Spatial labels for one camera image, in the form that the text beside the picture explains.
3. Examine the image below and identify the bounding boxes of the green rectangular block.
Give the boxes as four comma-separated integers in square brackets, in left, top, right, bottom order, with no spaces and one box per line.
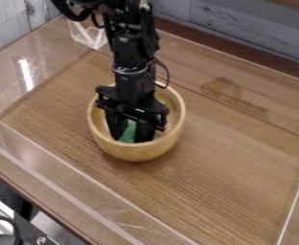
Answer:
[119,99,170,144]

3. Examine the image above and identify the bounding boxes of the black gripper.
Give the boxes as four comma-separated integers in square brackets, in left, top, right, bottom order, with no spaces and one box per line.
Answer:
[96,65,167,143]

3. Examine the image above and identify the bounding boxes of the black metal bracket with bolt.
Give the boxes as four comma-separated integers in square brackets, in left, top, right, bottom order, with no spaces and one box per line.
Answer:
[15,213,60,245]

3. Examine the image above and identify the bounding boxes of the brown wooden bowl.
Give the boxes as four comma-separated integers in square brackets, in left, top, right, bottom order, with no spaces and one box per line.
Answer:
[87,86,186,162]

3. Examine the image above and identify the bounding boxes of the clear acrylic tray wall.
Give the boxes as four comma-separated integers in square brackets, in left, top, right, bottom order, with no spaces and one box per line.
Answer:
[0,18,299,245]

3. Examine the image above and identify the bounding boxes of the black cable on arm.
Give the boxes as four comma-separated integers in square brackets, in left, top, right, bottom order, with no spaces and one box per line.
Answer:
[146,56,171,90]

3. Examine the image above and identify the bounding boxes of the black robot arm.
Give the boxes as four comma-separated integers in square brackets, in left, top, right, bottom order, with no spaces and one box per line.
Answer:
[51,0,168,143]

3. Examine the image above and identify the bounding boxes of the black cable lower left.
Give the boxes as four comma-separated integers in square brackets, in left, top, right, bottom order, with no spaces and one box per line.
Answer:
[0,214,31,245]

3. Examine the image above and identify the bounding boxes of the clear acrylic corner bracket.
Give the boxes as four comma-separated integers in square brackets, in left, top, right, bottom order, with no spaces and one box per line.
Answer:
[68,20,107,50]

